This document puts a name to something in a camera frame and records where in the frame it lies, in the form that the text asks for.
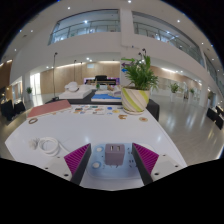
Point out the black piano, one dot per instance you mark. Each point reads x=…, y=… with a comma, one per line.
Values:
x=101, y=79

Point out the blue board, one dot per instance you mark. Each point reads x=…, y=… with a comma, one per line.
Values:
x=103, y=97

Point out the small background potted plant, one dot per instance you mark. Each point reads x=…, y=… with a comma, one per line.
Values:
x=192, y=90

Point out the green plant in striped pot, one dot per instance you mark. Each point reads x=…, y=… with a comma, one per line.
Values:
x=135, y=100

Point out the pink flat mat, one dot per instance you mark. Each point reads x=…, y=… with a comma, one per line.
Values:
x=50, y=108

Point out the grey-purple charger block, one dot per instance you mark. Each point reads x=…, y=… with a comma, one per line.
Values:
x=115, y=154

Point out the direction sign with arrows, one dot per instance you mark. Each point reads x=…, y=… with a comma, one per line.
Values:
x=125, y=65

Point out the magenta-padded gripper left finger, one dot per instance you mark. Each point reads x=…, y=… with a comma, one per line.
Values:
x=78, y=159

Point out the group of black chairs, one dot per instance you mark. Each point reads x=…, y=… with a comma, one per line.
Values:
x=215, y=116
x=8, y=109

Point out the sheet of colourful stickers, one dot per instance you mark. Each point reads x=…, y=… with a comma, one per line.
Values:
x=95, y=110

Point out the potted plant by window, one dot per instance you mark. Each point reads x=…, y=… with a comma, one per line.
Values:
x=29, y=90

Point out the large background potted plant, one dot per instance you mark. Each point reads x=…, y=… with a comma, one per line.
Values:
x=174, y=88

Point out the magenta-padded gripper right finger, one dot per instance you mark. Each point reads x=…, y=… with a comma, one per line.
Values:
x=146, y=158

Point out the small brown cutout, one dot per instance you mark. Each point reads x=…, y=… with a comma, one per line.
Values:
x=122, y=117

